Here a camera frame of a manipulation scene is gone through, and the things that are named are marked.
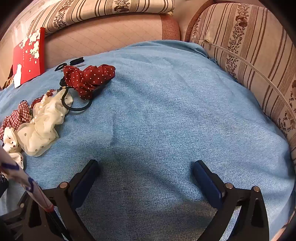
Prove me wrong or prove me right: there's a red and white box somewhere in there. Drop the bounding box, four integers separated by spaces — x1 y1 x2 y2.
13 27 45 88

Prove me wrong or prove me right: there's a striped floral cushion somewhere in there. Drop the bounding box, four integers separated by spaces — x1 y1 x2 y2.
28 0 175 37
191 2 296 163

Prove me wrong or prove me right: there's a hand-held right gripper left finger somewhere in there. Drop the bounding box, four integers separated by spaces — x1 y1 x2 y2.
14 159 101 241

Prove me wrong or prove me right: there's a white dotted scrunchie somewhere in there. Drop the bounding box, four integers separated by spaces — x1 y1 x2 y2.
3 127 25 169

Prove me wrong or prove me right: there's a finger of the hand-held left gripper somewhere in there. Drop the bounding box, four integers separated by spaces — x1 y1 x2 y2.
46 209 73 241

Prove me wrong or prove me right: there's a red plaid scrunchie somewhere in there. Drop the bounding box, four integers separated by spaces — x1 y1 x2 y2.
0 100 33 141

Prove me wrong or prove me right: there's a pink sofa backrest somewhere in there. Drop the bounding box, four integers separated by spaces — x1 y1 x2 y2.
44 13 181 70

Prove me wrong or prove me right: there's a red bead bracelet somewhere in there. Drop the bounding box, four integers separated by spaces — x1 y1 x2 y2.
31 89 57 106

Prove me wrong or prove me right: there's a pearl bracelet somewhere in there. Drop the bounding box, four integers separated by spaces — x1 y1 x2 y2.
30 96 50 126

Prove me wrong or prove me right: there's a red polka dot scrunchie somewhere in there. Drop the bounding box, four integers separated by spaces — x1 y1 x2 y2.
63 65 116 100

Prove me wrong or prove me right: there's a cream chiffon scrunchie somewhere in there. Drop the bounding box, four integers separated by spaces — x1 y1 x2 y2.
17 94 74 157

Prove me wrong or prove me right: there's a brown patterned cloth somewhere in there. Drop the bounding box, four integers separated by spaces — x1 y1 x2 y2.
0 65 15 91

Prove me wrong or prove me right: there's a large black hair tie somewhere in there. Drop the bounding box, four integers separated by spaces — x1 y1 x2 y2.
60 87 93 111

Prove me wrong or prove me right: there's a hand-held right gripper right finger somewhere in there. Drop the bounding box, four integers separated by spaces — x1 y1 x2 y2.
193 160 270 241

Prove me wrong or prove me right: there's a blue blanket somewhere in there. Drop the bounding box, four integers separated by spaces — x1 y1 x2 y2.
0 40 295 241

